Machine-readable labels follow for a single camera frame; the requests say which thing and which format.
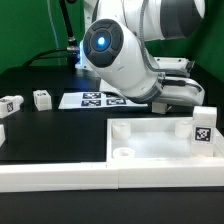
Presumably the black cable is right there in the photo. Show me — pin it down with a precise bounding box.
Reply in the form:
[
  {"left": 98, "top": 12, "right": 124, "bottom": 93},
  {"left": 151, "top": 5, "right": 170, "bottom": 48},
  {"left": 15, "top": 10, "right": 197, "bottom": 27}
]
[{"left": 21, "top": 0, "right": 81, "bottom": 68}]

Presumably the paper sheet with markers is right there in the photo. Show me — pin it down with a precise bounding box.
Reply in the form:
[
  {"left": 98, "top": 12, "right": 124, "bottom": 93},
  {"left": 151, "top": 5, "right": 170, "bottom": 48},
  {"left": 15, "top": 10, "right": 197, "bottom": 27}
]
[{"left": 59, "top": 92, "right": 146, "bottom": 110}]

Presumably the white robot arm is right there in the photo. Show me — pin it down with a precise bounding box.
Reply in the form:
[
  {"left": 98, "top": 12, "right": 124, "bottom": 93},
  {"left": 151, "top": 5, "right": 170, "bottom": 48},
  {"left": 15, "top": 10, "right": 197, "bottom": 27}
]
[{"left": 82, "top": 0, "right": 205, "bottom": 106}]

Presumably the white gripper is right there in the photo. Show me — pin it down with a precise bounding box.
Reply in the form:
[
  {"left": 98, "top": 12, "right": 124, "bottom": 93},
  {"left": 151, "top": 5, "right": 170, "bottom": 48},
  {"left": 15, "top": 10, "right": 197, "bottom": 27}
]
[{"left": 155, "top": 57, "right": 205, "bottom": 107}]

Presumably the white front fence bar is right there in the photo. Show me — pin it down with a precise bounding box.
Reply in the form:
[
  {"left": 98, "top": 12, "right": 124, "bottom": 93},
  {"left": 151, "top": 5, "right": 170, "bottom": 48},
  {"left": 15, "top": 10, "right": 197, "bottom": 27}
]
[{"left": 0, "top": 158, "right": 224, "bottom": 192}]

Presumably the white left fence piece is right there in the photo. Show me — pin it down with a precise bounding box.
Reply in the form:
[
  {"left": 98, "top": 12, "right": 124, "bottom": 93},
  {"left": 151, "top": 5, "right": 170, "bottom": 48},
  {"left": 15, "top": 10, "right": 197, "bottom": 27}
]
[{"left": 0, "top": 124, "right": 6, "bottom": 147}]

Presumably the white square tabletop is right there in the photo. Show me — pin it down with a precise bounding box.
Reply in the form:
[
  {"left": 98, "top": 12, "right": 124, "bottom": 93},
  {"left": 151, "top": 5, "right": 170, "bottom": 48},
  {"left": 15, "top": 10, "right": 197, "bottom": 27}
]
[{"left": 106, "top": 117, "right": 220, "bottom": 162}]

